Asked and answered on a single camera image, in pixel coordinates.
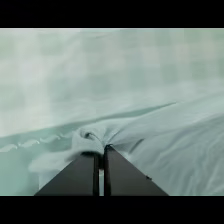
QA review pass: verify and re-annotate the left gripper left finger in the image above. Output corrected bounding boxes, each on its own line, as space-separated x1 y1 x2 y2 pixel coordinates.
34 151 100 197

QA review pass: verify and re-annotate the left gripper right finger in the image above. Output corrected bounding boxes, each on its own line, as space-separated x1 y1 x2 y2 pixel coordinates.
103 144 169 197

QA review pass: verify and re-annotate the pale green garment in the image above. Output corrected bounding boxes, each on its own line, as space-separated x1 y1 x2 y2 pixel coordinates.
27 91 224 197

